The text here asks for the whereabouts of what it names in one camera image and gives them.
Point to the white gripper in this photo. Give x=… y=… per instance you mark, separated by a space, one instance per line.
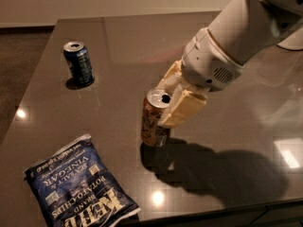
x=206 y=61

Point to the orange soda can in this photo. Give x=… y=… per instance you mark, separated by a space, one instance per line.
x=155 y=103

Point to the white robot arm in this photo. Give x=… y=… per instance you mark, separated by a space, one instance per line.
x=244 y=27

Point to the blue soda can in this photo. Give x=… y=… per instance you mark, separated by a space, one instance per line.
x=77 y=57

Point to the blue potato chip bag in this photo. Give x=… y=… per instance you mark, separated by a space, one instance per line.
x=75 y=189

